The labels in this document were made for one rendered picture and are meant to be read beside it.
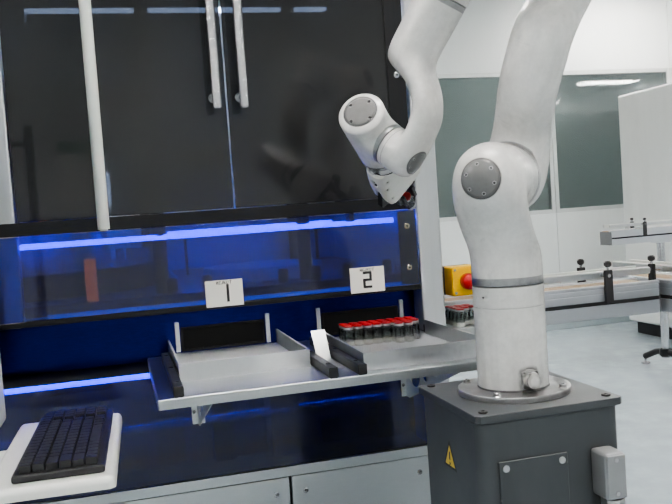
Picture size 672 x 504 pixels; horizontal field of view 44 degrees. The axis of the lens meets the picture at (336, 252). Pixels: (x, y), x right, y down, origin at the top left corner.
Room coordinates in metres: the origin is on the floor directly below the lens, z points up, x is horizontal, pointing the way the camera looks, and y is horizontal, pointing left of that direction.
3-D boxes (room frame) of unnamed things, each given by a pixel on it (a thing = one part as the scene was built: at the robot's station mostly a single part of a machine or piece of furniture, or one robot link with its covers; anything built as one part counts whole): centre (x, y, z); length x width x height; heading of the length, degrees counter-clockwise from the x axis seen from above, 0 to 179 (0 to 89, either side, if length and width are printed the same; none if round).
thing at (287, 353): (1.78, 0.24, 0.90); 0.34 x 0.26 x 0.04; 15
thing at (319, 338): (1.67, 0.03, 0.91); 0.14 x 0.03 x 0.06; 15
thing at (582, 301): (2.26, -0.54, 0.92); 0.69 x 0.16 x 0.16; 105
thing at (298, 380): (1.76, 0.05, 0.87); 0.70 x 0.48 x 0.02; 105
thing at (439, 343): (1.76, -0.12, 0.90); 0.34 x 0.26 x 0.04; 15
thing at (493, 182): (1.38, -0.27, 1.16); 0.19 x 0.12 x 0.24; 153
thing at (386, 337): (1.87, -0.09, 0.90); 0.18 x 0.02 x 0.05; 105
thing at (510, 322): (1.40, -0.29, 0.95); 0.19 x 0.19 x 0.18
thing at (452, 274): (2.05, -0.30, 0.99); 0.08 x 0.07 x 0.07; 15
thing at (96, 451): (1.46, 0.50, 0.82); 0.40 x 0.14 x 0.02; 13
